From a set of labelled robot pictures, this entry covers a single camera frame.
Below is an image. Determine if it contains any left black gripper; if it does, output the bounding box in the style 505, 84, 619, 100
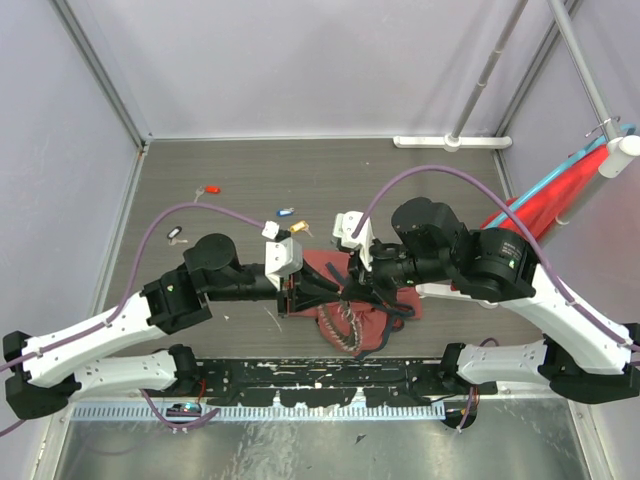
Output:
208, 258, 343, 320

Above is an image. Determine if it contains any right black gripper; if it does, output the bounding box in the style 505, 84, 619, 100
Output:
340, 233, 453, 309

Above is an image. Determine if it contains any key with yellow tag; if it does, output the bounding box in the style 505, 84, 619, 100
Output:
289, 220, 312, 236

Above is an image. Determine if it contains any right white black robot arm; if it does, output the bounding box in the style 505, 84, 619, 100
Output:
334, 197, 639, 404

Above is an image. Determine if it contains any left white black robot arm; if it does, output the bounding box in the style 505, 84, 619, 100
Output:
3, 233, 339, 421

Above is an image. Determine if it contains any dark red shirt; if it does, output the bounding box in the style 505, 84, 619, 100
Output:
289, 250, 422, 360

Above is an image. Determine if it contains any key with blue tag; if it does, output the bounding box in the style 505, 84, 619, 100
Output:
276, 208, 295, 217

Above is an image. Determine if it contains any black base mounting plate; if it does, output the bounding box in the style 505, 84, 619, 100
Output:
142, 357, 499, 409

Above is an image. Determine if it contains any red cloth on hanger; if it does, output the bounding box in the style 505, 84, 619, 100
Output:
507, 145, 608, 245

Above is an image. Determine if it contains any teal clothes hanger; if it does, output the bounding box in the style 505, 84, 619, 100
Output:
482, 123, 637, 228

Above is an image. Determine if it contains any white grey clothes rack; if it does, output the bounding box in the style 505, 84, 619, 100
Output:
392, 0, 640, 309

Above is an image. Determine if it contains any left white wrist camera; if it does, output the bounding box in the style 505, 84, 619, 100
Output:
262, 221, 304, 291

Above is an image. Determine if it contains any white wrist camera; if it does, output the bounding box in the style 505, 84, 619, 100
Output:
262, 221, 304, 291
332, 211, 375, 272

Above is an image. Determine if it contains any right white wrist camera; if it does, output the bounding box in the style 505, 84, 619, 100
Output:
332, 211, 375, 272

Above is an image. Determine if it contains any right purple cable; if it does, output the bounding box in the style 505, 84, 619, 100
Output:
352, 166, 640, 354

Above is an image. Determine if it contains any slotted cable duct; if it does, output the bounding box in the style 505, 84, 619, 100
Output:
70, 401, 446, 422

